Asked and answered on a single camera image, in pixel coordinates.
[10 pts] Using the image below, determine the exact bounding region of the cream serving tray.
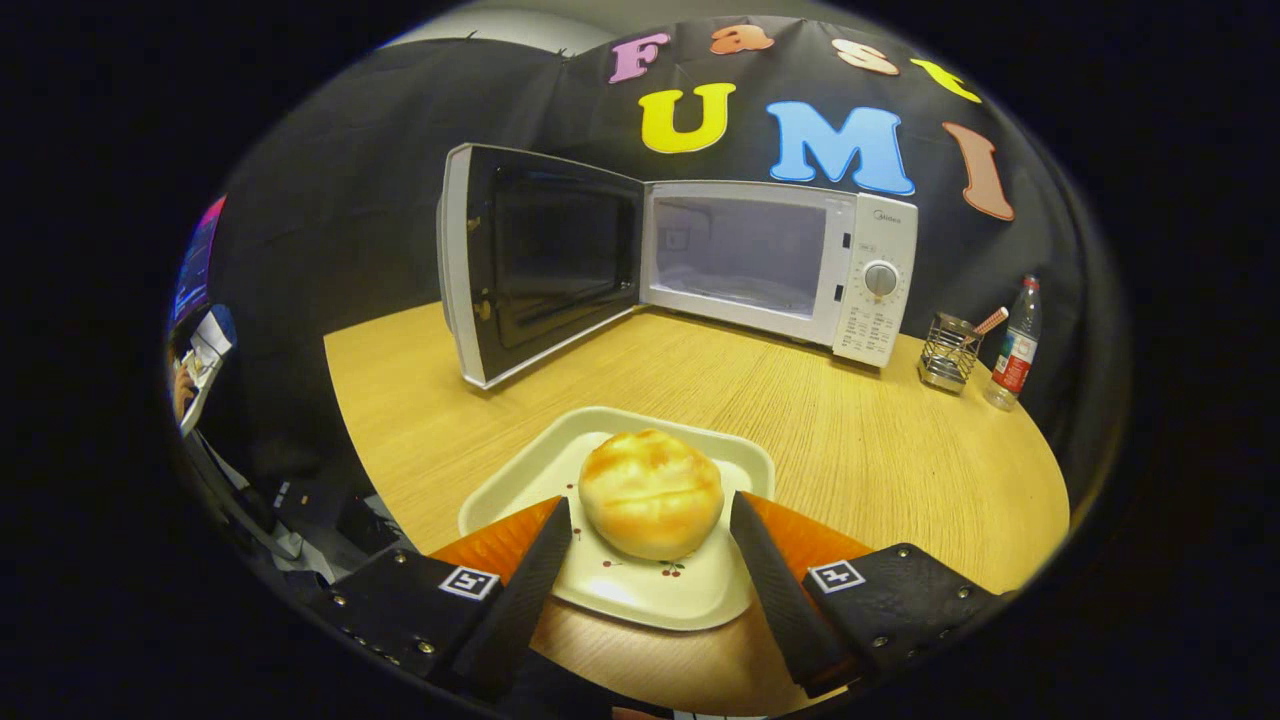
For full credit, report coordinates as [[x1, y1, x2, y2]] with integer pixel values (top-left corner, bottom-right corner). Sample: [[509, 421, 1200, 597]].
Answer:
[[458, 406, 777, 632]]

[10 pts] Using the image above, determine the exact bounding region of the metal wire basket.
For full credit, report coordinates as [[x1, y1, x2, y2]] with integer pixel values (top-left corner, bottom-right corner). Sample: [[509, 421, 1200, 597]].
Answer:
[[918, 312, 985, 393]]

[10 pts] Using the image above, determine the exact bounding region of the golden bread bun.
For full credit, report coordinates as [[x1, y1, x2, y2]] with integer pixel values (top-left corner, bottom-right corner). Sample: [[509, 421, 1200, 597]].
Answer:
[[578, 429, 725, 562]]

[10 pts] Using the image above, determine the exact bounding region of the computer monitor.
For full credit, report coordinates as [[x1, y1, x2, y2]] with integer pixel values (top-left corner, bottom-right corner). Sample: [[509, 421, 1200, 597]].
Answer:
[[172, 195, 228, 326]]

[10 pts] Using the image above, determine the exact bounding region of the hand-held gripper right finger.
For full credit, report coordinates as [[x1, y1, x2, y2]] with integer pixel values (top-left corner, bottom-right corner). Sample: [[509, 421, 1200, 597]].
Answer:
[[730, 490, 1006, 699]]

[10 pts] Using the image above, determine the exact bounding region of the white microwave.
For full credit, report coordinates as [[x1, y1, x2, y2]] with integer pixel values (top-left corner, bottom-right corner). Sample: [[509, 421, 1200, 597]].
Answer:
[[437, 143, 919, 390]]

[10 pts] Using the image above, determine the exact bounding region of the blue and white object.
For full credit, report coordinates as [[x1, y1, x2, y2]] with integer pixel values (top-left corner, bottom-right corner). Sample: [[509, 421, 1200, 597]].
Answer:
[[190, 305, 238, 363]]

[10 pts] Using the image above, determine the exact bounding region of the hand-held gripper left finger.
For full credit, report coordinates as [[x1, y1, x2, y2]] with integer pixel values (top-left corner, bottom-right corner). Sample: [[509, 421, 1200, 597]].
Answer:
[[305, 495, 573, 701]]

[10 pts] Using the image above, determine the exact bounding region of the clear plastic water bottle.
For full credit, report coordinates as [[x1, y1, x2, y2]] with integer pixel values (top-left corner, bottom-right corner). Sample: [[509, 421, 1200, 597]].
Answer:
[[984, 276, 1043, 412]]

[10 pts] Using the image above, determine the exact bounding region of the white office desk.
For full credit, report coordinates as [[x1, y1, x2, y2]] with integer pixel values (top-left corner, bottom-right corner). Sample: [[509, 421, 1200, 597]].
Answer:
[[178, 340, 236, 438]]

